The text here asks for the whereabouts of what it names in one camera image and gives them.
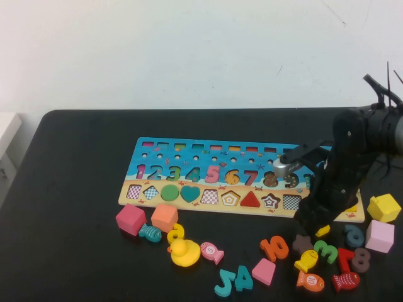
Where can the teal heart piece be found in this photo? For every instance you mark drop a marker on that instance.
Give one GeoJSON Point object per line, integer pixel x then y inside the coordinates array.
{"type": "Point", "coordinates": [190, 193]}

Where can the yellow notched wooden cube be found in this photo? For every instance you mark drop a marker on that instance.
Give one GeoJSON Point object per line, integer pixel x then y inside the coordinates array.
{"type": "Point", "coordinates": [384, 207]}

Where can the yellow number six piece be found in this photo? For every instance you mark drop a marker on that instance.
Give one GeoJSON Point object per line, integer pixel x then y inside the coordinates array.
{"type": "Point", "coordinates": [172, 235]}

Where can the yellow equals sign piece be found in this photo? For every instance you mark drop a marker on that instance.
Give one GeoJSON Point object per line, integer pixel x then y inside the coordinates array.
{"type": "Point", "coordinates": [351, 209]}

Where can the green number three piece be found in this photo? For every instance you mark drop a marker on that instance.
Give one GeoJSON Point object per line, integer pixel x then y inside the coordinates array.
{"type": "Point", "coordinates": [330, 253]}

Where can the yellow pentagon piece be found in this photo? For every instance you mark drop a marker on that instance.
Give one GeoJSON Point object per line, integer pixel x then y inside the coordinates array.
{"type": "Point", "coordinates": [323, 231]}

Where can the grey-blue number nine piece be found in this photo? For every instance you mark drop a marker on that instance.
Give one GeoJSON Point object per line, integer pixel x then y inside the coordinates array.
{"type": "Point", "coordinates": [347, 236]}

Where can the green circle piece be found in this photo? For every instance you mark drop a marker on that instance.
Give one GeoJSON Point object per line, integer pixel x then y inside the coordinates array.
{"type": "Point", "coordinates": [170, 192]}

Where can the yellow striped wooden fish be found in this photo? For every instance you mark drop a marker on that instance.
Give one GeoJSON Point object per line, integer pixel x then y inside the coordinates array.
{"type": "Point", "coordinates": [307, 259]}

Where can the teal striped wooden fish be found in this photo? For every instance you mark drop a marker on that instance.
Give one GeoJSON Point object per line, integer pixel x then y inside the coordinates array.
{"type": "Point", "coordinates": [151, 232]}

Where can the orange wooden cube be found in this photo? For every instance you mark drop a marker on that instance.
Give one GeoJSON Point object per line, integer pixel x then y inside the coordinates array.
{"type": "Point", "coordinates": [164, 217]}

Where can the light pink wooden cube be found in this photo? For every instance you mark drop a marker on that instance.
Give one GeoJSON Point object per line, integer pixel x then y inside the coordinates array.
{"type": "Point", "coordinates": [379, 236]}

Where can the red number seven piece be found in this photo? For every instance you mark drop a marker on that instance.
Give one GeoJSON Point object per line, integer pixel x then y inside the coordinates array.
{"type": "Point", "coordinates": [343, 262]}

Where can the magenta wooden cube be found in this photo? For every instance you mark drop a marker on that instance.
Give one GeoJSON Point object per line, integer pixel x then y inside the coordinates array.
{"type": "Point", "coordinates": [130, 218]}

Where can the pink number five piece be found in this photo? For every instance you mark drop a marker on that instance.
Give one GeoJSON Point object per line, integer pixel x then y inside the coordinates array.
{"type": "Point", "coordinates": [216, 176]}

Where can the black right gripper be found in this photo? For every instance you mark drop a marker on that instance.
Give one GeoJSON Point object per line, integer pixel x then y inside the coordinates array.
{"type": "Point", "coordinates": [338, 179]}

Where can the brown number eight piece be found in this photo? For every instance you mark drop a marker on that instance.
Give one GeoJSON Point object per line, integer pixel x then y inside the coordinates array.
{"type": "Point", "coordinates": [359, 259]}

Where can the orange number ten piece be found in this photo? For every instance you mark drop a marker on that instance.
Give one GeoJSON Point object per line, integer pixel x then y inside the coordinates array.
{"type": "Point", "coordinates": [267, 247]}

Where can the orange fish marked ten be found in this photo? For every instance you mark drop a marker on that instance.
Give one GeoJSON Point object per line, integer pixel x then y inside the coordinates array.
{"type": "Point", "coordinates": [310, 280]}

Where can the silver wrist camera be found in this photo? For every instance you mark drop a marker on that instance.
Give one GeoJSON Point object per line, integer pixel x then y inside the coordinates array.
{"type": "Point", "coordinates": [283, 168]}

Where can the colourful wooden puzzle board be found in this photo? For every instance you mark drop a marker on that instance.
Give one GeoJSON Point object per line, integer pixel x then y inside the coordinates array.
{"type": "Point", "coordinates": [204, 157]}

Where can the teal number four piece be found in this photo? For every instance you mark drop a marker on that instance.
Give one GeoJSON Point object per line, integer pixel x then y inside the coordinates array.
{"type": "Point", "coordinates": [242, 284]}

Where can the pink fish marked five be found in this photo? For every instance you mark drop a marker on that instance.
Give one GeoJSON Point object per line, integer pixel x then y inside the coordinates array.
{"type": "Point", "coordinates": [211, 250]}

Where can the brown star piece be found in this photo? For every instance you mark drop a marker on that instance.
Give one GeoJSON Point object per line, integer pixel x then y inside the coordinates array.
{"type": "Point", "coordinates": [301, 244]}

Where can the pink trapezoid piece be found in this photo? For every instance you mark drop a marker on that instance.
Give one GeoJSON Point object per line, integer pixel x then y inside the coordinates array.
{"type": "Point", "coordinates": [264, 271]}

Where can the red triangle piece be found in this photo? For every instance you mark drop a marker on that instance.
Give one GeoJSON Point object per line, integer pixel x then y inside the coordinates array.
{"type": "Point", "coordinates": [250, 201]}

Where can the yellow rubber duck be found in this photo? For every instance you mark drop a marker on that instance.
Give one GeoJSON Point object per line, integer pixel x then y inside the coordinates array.
{"type": "Point", "coordinates": [184, 253]}

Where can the red wooden fish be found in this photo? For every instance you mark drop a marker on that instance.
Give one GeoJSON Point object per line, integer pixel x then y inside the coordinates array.
{"type": "Point", "coordinates": [346, 281]}

